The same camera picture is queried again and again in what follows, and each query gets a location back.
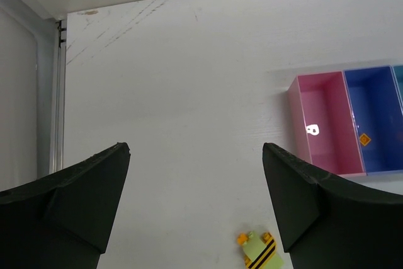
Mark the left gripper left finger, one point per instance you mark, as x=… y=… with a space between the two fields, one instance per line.
x=65 y=219

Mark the dark blue container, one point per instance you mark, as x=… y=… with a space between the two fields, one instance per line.
x=377 y=113

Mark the light blue container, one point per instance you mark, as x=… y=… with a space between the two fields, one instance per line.
x=398 y=74

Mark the pink container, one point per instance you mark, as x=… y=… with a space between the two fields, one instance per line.
x=323 y=124

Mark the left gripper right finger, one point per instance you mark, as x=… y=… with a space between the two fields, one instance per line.
x=327 y=221

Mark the green yellow lego stack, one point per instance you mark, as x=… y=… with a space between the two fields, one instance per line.
x=260 y=251

